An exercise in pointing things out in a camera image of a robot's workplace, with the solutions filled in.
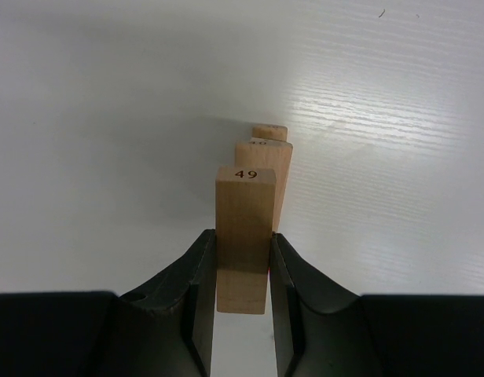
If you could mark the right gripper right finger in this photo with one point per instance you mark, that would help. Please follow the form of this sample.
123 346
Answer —
322 329

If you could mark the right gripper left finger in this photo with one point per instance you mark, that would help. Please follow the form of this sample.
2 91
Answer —
164 327

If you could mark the wood block seven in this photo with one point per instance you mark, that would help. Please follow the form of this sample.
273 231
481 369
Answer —
244 203

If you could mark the wood block five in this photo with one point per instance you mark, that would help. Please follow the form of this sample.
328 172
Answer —
267 154

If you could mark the wood block six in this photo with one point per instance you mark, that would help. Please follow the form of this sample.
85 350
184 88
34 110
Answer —
270 132

